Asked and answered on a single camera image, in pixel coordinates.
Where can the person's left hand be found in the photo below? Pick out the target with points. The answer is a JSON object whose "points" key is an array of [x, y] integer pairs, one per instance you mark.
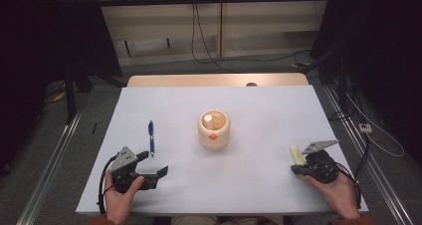
{"points": [[119, 205]]}

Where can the black curtain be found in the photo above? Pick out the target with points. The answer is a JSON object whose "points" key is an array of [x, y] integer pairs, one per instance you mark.
{"points": [[46, 36], [381, 52]]}

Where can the person's right hand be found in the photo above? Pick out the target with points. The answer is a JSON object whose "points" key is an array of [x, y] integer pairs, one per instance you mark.
{"points": [[341, 195]]}

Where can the person's legs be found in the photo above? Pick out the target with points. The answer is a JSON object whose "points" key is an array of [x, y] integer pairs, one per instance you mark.
{"points": [[195, 221]]}

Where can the cream wooden pen holder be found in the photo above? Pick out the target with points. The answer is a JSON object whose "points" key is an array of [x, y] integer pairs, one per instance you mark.
{"points": [[214, 142]]}

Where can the yellow highlighter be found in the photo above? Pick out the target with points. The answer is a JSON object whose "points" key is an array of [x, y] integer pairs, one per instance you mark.
{"points": [[296, 155]]}

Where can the aluminium floor rail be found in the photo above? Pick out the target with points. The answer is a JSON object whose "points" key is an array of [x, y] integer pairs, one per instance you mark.
{"points": [[381, 175], [49, 172]]}

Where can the white power strip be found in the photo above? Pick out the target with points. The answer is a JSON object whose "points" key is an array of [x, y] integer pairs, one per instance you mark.
{"points": [[365, 128]]}

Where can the black metal stand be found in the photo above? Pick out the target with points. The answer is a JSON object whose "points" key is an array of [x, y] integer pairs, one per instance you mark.
{"points": [[70, 99]]}

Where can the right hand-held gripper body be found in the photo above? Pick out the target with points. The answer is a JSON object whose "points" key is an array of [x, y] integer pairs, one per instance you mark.
{"points": [[320, 167]]}

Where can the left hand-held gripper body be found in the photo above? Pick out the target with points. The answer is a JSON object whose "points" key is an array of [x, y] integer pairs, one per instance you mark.
{"points": [[122, 160]]}

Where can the blue pen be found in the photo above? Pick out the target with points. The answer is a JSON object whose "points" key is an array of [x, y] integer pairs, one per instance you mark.
{"points": [[151, 135]]}

